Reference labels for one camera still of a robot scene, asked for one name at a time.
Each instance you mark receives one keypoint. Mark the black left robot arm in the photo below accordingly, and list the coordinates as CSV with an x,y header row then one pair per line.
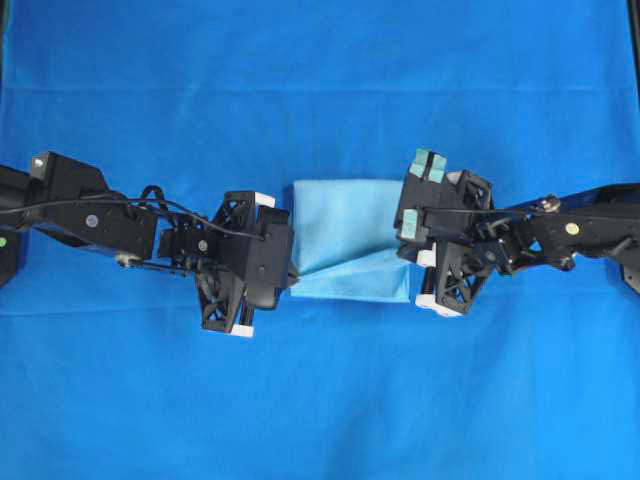
x,y
71,202

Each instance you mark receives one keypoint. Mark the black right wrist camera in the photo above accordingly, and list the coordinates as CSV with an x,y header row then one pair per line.
x,y
427,204

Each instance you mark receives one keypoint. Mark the light blue towel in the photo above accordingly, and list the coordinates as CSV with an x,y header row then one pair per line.
x,y
345,244

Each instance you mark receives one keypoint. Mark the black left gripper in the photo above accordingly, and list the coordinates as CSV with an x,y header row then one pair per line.
x,y
222,295

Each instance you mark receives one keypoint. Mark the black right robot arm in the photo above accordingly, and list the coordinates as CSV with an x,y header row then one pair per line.
x,y
598,223

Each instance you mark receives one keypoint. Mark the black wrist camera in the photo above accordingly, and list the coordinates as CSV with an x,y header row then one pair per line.
x,y
427,204
258,251

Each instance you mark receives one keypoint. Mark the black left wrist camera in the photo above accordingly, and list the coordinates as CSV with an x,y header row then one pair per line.
x,y
258,251

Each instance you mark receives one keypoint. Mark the dark blue table cloth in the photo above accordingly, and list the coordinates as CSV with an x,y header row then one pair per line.
x,y
106,372

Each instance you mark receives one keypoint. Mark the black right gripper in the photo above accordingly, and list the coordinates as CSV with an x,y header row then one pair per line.
x,y
454,271

